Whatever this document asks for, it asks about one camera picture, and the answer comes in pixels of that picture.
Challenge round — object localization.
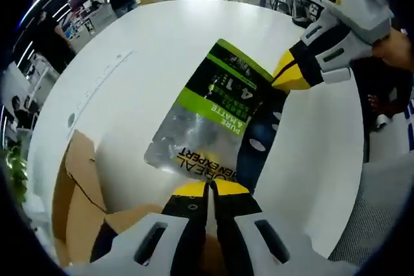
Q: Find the brown cardboard shoe box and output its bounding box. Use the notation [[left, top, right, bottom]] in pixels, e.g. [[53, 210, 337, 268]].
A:
[[50, 129, 227, 276]]

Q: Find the green silver soft sachet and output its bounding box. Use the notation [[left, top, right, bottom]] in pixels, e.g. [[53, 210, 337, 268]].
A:
[[143, 38, 291, 195]]

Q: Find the black desk stand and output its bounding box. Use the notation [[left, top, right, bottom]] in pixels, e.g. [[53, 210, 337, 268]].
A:
[[292, 13, 312, 28]]

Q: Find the potted green plant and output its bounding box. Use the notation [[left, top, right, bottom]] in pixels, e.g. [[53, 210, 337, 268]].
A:
[[8, 145, 29, 206]]

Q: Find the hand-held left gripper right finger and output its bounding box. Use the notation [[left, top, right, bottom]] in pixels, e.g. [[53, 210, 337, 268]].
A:
[[210, 180, 358, 276]]

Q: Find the person in beige shirt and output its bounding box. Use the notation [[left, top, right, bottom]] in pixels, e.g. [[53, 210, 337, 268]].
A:
[[403, 94, 414, 153]]

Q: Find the person's right hand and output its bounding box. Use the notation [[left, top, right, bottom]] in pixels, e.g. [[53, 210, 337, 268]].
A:
[[371, 28, 414, 72]]

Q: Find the grey mesh office chair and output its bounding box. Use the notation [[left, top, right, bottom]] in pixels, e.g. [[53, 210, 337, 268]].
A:
[[326, 153, 414, 272]]

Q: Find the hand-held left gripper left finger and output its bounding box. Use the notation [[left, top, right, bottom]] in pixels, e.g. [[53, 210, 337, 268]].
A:
[[64, 182, 210, 276]]

